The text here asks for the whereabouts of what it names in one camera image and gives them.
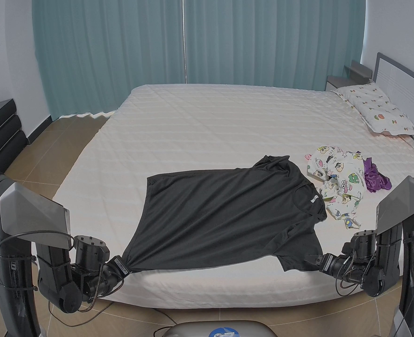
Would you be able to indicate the purple garment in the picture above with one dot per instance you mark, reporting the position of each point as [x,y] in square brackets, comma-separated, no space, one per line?
[377,179]

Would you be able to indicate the bed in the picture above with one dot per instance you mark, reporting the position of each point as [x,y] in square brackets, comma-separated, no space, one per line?
[210,118]

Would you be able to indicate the black T-shirt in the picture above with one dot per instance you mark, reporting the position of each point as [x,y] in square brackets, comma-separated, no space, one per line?
[221,216]

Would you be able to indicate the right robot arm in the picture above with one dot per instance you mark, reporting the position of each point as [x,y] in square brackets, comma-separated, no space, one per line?
[385,258]

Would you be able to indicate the black chest of drawers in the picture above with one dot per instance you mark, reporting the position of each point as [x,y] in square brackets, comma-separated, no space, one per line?
[0,135]

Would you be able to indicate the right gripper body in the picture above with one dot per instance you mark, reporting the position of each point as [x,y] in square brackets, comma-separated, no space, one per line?
[336,267]

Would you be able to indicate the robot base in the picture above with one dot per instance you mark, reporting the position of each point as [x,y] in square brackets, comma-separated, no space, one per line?
[221,330]

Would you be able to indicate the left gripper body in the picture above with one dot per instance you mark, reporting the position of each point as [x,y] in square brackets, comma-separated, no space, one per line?
[108,279]

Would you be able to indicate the white printed pyjama top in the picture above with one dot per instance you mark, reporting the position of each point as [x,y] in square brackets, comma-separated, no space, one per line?
[343,174]

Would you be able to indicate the grey bedside table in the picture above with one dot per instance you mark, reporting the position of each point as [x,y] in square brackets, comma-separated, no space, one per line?
[343,81]

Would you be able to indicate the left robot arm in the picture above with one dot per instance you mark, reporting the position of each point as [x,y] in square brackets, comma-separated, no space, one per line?
[52,276]

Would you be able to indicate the blue-green curtain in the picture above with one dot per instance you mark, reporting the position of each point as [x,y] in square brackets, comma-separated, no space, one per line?
[108,47]
[273,30]

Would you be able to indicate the white printed pillow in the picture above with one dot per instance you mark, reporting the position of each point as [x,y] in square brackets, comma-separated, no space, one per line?
[375,111]

